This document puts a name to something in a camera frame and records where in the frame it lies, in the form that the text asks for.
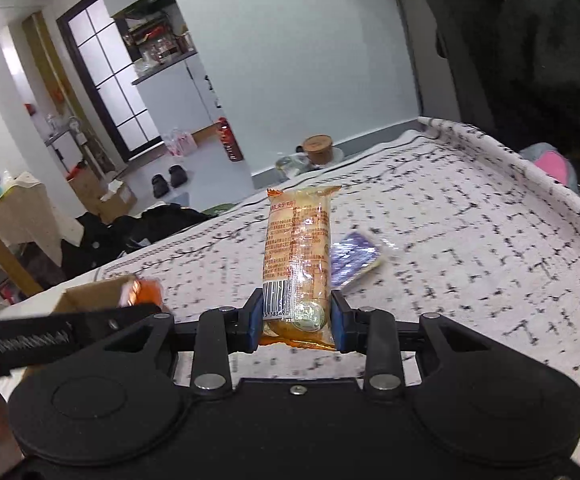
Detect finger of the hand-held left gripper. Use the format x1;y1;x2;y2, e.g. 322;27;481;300
77;302;171;333

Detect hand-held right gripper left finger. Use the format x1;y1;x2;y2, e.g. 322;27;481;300
87;287;264;395

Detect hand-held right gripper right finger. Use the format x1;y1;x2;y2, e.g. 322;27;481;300
330;290;503;396

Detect brown cardboard box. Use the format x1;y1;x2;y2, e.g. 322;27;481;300
52;274;171;317

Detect long orange biscuit packet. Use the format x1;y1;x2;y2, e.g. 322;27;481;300
257;185;343;352

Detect purple snack packet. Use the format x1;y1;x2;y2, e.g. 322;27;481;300
330;230;386;289

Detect black clothes pile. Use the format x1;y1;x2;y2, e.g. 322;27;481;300
60;203;211;281

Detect wooden table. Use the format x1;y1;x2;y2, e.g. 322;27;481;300
0;172;82;299

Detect cardboard boxes on floor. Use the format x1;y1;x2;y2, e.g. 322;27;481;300
67;160;139;224

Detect clear crumpled plastic bag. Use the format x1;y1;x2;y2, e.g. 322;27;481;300
275;152;316;184

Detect brown lidded cup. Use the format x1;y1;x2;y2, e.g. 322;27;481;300
302;134;335;166

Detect clear bag with red print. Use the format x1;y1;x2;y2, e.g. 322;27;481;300
163;127;197;157

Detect white cabinet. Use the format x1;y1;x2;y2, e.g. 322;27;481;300
132;52;231;142

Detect dark framed glass door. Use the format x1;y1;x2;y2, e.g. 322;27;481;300
55;0;163;164

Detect pink grey soft toy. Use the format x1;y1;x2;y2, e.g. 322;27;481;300
518;142;578;189

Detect hanging black jacket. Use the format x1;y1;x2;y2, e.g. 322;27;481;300
434;0;508;128

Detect large black fleece coat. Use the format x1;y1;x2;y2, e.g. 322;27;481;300
492;0;580;162

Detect cluttered wall shelf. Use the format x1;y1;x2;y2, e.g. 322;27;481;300
112;0;199;82

